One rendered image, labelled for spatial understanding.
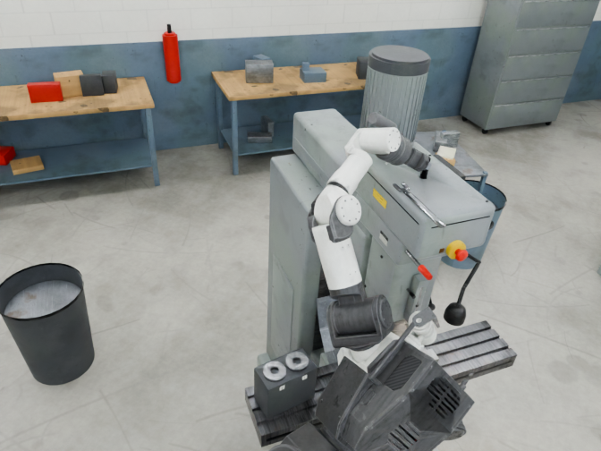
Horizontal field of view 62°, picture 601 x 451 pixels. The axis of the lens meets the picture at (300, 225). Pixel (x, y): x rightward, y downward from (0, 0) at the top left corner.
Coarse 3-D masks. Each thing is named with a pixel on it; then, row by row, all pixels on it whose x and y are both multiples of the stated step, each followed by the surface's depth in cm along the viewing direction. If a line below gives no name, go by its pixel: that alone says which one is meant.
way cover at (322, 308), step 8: (328, 296) 234; (320, 304) 233; (328, 304) 235; (320, 312) 234; (320, 320) 234; (320, 328) 235; (328, 336) 235; (328, 344) 234; (328, 352) 234; (336, 352) 234; (328, 360) 231; (336, 360) 232
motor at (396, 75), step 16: (384, 48) 166; (400, 48) 167; (416, 48) 168; (368, 64) 163; (384, 64) 157; (400, 64) 155; (416, 64) 156; (368, 80) 166; (384, 80) 160; (400, 80) 158; (416, 80) 159; (368, 96) 167; (384, 96) 162; (400, 96) 161; (416, 96) 163; (368, 112) 169; (384, 112) 165; (400, 112) 164; (416, 112) 168; (400, 128) 167; (416, 128) 174
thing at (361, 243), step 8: (352, 232) 191; (360, 232) 186; (352, 240) 193; (360, 240) 186; (368, 240) 184; (360, 248) 187; (368, 248) 187; (360, 256) 189; (368, 256) 189; (360, 264) 191; (360, 272) 193
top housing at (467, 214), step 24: (384, 168) 165; (408, 168) 166; (432, 168) 167; (360, 192) 177; (384, 192) 162; (432, 192) 154; (456, 192) 155; (384, 216) 164; (408, 216) 150; (456, 216) 146; (480, 216) 149; (408, 240) 152; (432, 240) 148; (456, 240) 152; (480, 240) 156
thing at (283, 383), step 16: (304, 352) 202; (256, 368) 195; (272, 368) 194; (288, 368) 195; (304, 368) 195; (256, 384) 198; (272, 384) 189; (288, 384) 192; (304, 384) 198; (256, 400) 203; (272, 400) 192; (288, 400) 198; (304, 400) 204; (272, 416) 198
